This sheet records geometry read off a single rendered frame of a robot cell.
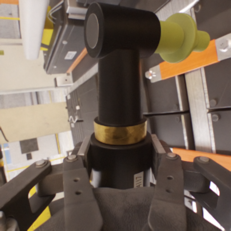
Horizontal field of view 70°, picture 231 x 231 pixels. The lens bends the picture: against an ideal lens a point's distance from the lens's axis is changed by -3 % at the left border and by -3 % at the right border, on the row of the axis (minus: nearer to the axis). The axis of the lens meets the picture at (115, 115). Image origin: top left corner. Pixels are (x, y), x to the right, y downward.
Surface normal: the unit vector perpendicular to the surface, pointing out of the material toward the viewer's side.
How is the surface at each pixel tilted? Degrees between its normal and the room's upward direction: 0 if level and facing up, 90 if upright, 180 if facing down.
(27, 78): 90
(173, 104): 0
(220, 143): 0
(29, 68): 90
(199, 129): 0
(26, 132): 90
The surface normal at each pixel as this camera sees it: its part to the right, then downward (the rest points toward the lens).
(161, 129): -0.87, 0.15
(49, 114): 0.47, -0.05
